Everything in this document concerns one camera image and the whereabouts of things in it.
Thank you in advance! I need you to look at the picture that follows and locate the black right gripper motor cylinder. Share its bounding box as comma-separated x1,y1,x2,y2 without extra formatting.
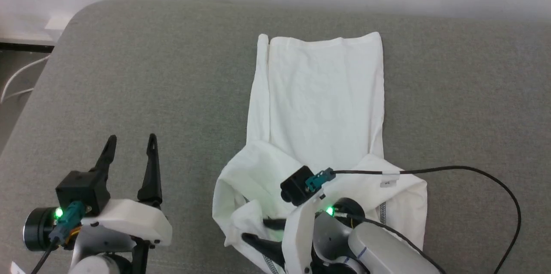
325,198,366,228

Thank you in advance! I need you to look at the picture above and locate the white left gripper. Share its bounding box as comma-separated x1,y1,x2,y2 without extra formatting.
82,134,173,246

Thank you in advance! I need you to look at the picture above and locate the black right cable teal plug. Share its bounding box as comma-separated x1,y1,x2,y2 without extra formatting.
306,166,522,274

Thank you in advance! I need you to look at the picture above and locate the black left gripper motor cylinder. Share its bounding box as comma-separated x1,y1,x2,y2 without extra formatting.
24,207,59,252

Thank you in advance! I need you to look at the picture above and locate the white long-sleeve shirt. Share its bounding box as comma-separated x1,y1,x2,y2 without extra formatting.
212,32,428,274

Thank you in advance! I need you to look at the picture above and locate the white wall socket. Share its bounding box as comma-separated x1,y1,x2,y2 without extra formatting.
44,16,72,30

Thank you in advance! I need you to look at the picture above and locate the white floor cable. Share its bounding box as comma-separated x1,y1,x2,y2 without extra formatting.
0,55,49,103

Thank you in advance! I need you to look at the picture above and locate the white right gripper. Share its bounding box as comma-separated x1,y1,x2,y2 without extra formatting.
241,192,328,274

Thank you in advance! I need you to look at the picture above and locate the grey fabric sofa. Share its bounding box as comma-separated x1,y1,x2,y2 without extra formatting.
0,0,551,274

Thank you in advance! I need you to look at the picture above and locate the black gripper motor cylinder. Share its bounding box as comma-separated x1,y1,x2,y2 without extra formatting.
24,207,59,252
325,198,366,228

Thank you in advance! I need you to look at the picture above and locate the dark baseboard strip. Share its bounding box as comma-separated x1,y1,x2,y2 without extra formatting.
0,38,55,53

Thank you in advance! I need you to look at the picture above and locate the black left cable teal plug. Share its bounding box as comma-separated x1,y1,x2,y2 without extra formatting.
30,201,85,274

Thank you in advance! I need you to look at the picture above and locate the black cable teal plug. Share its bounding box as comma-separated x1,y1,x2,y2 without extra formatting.
306,166,522,274
30,201,85,274

